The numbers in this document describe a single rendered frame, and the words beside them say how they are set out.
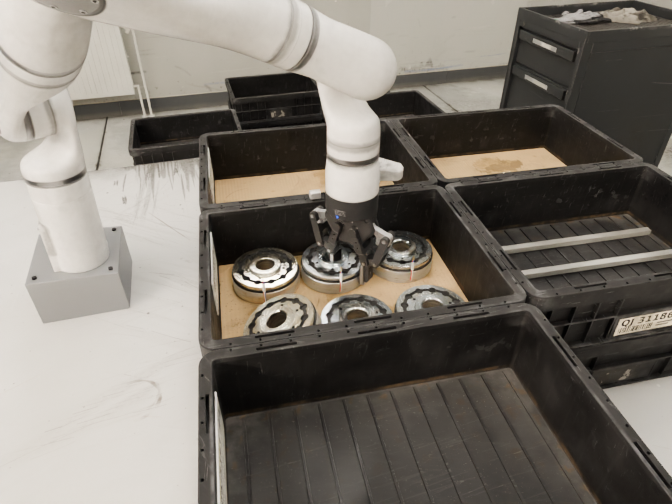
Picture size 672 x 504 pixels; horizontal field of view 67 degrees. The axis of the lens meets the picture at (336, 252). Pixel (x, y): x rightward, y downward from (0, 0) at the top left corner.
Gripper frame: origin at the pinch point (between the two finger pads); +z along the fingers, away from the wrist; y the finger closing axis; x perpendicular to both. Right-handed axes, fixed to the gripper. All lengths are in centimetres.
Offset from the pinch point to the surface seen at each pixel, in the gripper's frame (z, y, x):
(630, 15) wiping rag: -3, 10, 205
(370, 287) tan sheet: 2.4, 3.7, 0.2
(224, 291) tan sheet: 2.5, -14.7, -13.0
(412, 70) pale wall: 74, -140, 320
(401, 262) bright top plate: -0.4, 6.3, 5.2
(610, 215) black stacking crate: 2, 31, 43
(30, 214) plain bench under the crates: 16, -85, -8
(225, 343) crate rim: -7.6, 0.6, -27.3
